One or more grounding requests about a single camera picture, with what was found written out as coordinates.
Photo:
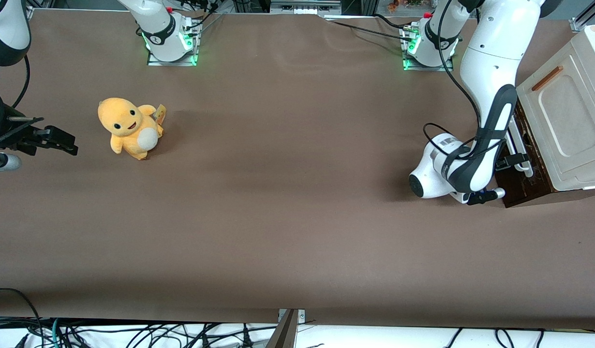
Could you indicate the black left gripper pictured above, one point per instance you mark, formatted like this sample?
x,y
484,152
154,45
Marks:
x,y
505,161

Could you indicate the brown strip on cabinet lid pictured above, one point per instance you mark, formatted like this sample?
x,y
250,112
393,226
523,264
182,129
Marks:
x,y
547,78

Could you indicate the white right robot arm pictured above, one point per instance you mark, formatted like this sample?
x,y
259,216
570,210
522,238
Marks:
x,y
159,29

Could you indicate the aluminium frame rail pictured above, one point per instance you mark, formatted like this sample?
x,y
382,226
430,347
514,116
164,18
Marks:
x,y
304,7

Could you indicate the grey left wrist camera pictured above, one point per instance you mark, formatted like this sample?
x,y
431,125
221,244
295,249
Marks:
x,y
497,194

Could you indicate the cream and wood drawer cabinet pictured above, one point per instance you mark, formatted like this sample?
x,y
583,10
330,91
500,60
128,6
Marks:
x,y
568,125

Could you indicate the black equipment box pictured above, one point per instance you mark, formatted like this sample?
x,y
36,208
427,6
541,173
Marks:
x,y
251,6

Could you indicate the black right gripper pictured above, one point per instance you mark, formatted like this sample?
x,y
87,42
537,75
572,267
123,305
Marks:
x,y
16,134

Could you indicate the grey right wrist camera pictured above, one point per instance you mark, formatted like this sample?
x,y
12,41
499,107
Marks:
x,y
5,162

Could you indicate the aluminium corner profile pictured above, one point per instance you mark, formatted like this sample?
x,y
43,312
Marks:
x,y
587,17
29,12

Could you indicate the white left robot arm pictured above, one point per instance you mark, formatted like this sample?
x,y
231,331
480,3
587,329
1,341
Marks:
x,y
496,43

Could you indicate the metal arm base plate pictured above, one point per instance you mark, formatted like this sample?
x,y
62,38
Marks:
x,y
181,62
440,68

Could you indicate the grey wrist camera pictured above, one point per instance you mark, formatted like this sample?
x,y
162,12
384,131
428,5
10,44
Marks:
x,y
5,162
497,194

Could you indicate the yellow plush dinosaur toy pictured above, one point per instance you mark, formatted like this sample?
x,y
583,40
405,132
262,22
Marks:
x,y
128,128

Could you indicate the small orange background object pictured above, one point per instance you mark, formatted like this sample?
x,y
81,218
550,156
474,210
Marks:
x,y
393,6

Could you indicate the metal table clamp bracket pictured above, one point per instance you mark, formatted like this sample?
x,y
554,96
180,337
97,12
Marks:
x,y
290,329

